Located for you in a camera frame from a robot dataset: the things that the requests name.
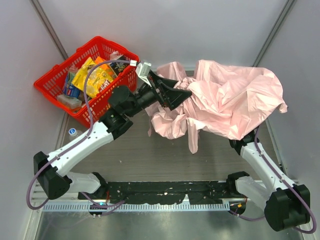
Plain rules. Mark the blue snack packet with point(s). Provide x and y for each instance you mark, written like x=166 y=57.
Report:
x=68 y=88

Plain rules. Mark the clear plastic container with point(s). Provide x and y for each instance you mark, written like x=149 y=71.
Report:
x=70 y=102

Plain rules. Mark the black box with gold print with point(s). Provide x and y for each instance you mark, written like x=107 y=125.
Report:
x=118 y=67

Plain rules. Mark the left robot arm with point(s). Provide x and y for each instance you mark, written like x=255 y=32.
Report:
x=53 y=170

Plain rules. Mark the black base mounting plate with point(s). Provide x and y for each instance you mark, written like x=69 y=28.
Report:
x=169 y=192

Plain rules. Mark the plastic bottle with blue cap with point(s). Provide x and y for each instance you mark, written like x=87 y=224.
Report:
x=73 y=133

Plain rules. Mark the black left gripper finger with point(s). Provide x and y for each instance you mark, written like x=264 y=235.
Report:
x=180 y=96
x=156 y=79

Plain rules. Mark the orange snack box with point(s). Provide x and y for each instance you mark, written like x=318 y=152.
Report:
x=106 y=67

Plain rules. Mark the yellow snack bag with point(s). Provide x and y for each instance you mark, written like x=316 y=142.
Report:
x=96 y=78

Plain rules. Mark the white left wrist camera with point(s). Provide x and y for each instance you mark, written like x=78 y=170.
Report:
x=142 y=70

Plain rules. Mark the white slotted cable duct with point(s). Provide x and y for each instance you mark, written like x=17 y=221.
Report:
x=87 y=207

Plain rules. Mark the pink folding umbrella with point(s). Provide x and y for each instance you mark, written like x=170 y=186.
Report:
x=226 y=100

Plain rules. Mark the red plastic shopping basket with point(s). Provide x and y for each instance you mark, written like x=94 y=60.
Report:
x=51 y=84

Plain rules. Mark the aluminium frame rail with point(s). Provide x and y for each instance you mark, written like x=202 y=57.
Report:
x=38 y=194

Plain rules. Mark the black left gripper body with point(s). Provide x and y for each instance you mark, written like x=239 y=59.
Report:
x=160 y=92

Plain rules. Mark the red and white snack packet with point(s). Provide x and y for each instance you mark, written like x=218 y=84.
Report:
x=104 y=85

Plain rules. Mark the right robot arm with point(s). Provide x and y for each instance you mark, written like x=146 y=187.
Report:
x=285 y=204

